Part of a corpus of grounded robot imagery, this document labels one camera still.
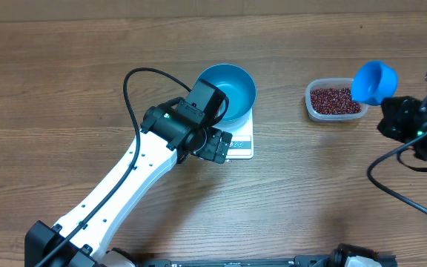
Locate blue plastic measuring scoop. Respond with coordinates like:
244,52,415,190
351,61,398,106

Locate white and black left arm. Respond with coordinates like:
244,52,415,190
24,102,232,267

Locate white digital kitchen scale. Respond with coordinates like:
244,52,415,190
215,109,254,161

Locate teal bowl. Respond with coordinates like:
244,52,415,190
198,64,256,128

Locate red beans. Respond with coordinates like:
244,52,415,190
310,88,362,115

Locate clear plastic container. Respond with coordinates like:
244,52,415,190
305,78,368,122

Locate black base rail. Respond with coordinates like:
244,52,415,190
105,243,398,267

